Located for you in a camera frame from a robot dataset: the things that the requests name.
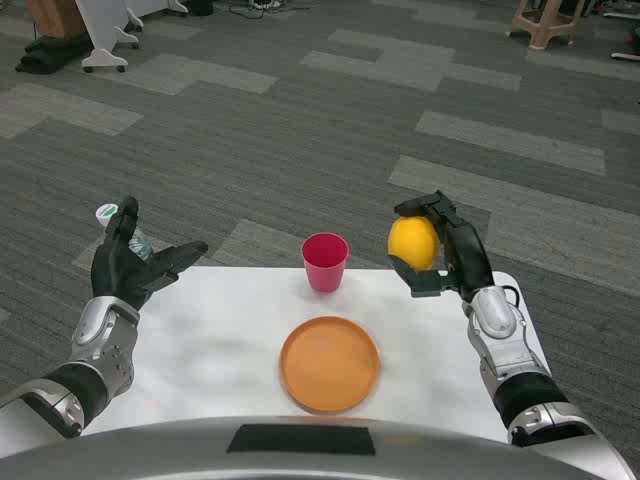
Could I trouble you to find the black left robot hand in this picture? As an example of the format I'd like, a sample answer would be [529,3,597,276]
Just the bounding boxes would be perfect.
[90,194,209,313]

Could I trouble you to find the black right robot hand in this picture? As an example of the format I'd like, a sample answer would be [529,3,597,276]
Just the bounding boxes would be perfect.
[386,189,496,304]

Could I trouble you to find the yellow lemon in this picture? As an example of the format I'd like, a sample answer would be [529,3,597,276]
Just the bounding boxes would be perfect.
[387,215,441,272]

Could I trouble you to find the orange round plate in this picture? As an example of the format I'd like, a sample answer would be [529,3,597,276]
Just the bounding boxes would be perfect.
[278,315,381,416]

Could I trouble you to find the clear water bottle white cap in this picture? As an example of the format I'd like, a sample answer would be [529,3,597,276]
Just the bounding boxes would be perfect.
[94,202,155,262]

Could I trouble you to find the pink plastic cup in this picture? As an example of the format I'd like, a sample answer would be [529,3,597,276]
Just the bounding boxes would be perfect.
[301,231,350,294]

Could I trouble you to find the black bag on floor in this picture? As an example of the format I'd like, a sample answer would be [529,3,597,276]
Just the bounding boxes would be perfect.
[14,34,96,76]

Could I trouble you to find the white rolling stand base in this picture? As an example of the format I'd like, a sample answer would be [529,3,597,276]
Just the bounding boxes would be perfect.
[74,0,190,74]

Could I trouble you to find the silver robot chest black window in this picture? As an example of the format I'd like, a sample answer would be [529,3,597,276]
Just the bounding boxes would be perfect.
[0,414,624,480]

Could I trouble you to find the brown wooden cabinet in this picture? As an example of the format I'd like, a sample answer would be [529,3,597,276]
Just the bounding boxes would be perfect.
[25,0,91,39]

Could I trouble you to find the black cable at right wrist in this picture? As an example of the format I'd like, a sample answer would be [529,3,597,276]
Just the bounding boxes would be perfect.
[494,284,522,307]

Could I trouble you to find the black floor cables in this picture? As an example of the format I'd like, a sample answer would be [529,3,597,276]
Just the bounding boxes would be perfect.
[227,0,321,20]

